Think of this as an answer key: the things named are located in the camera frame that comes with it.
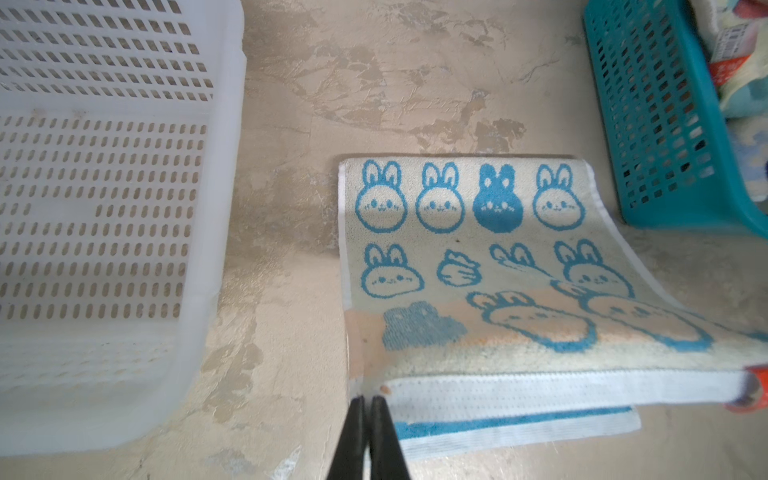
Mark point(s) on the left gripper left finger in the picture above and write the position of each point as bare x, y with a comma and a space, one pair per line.
348, 459

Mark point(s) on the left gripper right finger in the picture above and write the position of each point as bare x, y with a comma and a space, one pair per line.
387, 461

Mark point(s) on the blue bunny towel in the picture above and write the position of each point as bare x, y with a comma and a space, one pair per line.
492, 302

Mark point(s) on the yellow green towel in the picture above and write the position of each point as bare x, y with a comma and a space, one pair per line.
733, 34

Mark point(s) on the white plastic basket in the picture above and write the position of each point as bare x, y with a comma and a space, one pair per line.
120, 127

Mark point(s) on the teal plastic basket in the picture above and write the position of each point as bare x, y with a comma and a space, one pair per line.
671, 158

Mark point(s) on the pastel blue letter towel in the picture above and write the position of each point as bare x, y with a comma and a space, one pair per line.
748, 137

